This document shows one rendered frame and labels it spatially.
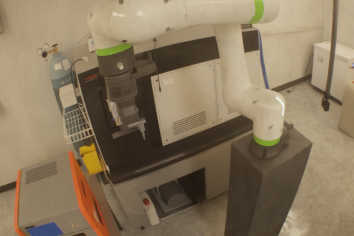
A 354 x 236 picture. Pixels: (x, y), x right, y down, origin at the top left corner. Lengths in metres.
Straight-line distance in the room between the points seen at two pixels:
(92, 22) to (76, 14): 1.85
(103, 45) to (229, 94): 0.57
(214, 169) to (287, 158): 0.99
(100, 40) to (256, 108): 0.59
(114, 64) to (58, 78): 1.57
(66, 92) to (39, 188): 0.75
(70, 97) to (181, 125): 0.75
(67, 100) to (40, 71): 0.89
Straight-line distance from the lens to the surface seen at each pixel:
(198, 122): 1.69
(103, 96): 1.40
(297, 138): 1.15
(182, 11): 0.49
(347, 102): 3.22
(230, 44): 0.89
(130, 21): 0.43
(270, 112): 0.90
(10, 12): 2.47
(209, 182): 2.01
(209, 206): 2.29
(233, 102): 0.99
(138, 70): 0.62
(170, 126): 1.61
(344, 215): 2.46
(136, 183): 1.69
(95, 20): 0.54
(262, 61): 1.88
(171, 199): 2.14
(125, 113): 0.64
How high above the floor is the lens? 1.84
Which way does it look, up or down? 33 degrees down
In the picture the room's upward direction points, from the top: 8 degrees counter-clockwise
